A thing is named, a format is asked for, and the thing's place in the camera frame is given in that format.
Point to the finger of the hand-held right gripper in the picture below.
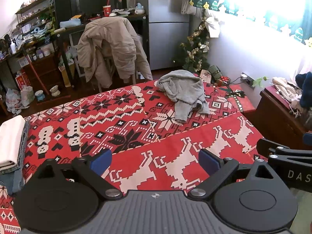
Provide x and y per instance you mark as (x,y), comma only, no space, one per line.
(273,148)

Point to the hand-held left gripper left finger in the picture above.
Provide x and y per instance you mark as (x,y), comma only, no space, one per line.
(101,162)

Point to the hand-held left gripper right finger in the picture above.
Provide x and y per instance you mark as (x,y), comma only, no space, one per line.
(209,162)

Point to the grey polo shirt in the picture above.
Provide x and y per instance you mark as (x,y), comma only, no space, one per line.
(181,87)

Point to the wooden nightstand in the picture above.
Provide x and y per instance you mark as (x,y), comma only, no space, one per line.
(275,117)

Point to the red gift box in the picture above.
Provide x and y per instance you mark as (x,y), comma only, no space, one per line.
(241,102)

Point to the red patterned blanket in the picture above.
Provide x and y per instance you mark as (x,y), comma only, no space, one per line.
(136,117)

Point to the cream cloth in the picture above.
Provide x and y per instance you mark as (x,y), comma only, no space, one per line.
(282,84)

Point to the dark blue plush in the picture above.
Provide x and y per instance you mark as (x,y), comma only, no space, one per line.
(304,90)

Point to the green plant sprig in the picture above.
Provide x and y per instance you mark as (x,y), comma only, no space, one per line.
(260,81)

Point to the white pet bowl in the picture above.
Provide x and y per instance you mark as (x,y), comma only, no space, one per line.
(54,90)

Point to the folded blue jeans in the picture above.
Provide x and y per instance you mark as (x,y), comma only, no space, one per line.
(18,182)

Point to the brown patterned gift box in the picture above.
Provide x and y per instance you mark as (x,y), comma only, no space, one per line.
(205,76)

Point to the blue pet bowl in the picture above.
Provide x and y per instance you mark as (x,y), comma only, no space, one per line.
(39,95)

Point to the green gift box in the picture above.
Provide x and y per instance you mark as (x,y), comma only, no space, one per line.
(215,71)

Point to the tan paper bag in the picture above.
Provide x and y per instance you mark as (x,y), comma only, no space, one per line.
(65,76)

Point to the white folded cloth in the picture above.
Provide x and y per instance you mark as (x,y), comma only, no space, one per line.
(11,141)

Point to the pale plastic bag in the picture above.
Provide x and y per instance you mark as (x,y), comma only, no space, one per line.
(27,95)

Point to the white printed plastic bag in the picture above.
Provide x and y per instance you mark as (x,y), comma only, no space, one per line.
(13,101)

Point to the cluttered wooden shelf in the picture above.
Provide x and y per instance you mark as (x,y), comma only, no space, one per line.
(41,70)

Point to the small Christmas tree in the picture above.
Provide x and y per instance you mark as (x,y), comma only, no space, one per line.
(195,53)

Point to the red broom stick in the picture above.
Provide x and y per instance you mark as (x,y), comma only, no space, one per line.
(34,70)

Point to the red carton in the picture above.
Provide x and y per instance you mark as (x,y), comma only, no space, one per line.
(21,79)

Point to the beige jacket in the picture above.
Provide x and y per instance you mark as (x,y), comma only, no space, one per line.
(109,36)

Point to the silver refrigerator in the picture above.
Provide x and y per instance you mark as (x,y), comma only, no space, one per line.
(168,41)

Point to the white bow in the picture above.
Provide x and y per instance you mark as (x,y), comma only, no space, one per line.
(214,25)

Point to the black desk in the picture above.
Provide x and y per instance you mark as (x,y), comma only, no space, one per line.
(143,26)

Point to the white pump bottle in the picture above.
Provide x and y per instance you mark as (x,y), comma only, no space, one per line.
(13,47)

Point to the red paper cup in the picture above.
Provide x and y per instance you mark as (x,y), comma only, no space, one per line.
(106,11)

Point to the black computer tower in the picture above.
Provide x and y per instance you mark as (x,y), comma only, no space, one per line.
(65,9)

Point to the light blue toy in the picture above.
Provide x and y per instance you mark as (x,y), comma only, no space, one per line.
(140,9)

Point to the black monitor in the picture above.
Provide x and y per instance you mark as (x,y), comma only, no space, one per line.
(97,2)

